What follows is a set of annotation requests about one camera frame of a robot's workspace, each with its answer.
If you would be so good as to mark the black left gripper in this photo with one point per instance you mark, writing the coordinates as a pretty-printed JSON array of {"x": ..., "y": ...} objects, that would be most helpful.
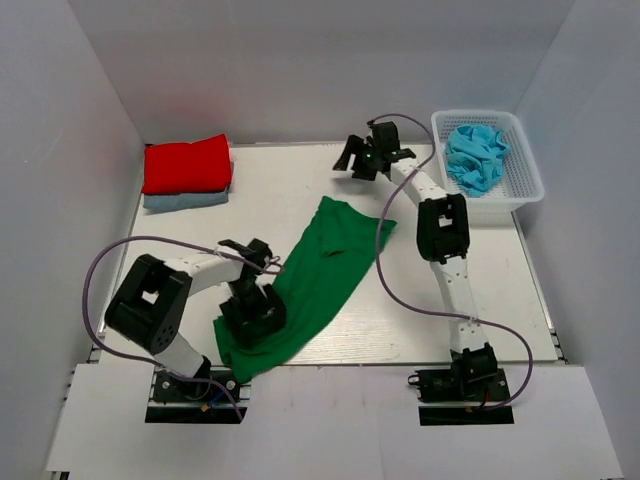
[{"x": 269, "y": 304}]

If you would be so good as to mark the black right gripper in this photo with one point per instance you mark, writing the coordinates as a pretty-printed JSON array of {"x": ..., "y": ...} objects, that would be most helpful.
[{"x": 352, "y": 147}]

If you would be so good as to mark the white perforated plastic basket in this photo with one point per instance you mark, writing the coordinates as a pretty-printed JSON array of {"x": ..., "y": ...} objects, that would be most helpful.
[{"x": 520, "y": 183}]

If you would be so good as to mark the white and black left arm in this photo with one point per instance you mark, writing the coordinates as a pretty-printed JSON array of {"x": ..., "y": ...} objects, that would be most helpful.
[{"x": 149, "y": 305}]

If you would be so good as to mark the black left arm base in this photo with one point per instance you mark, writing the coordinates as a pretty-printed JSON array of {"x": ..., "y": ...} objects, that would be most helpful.
[{"x": 172, "y": 401}]

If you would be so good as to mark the folded red t-shirt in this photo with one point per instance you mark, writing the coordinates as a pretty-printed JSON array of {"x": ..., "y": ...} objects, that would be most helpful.
[{"x": 202, "y": 166}]

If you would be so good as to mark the crumpled cyan t-shirt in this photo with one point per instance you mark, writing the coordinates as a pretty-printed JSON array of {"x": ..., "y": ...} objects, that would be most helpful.
[{"x": 475, "y": 157}]

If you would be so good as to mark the folded light blue t-shirt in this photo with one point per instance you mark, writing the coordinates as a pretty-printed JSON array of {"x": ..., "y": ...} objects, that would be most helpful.
[{"x": 182, "y": 201}]

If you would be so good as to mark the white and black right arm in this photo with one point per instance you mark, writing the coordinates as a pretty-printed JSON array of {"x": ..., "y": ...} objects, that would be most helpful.
[{"x": 442, "y": 238}]

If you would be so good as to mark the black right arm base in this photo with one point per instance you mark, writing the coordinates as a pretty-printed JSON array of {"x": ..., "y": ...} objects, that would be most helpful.
[{"x": 442, "y": 403}]

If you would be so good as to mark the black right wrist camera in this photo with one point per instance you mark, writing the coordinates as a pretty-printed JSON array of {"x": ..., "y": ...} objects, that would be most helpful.
[{"x": 384, "y": 143}]

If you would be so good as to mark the green t-shirt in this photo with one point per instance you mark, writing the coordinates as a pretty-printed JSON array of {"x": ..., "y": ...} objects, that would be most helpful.
[{"x": 332, "y": 256}]

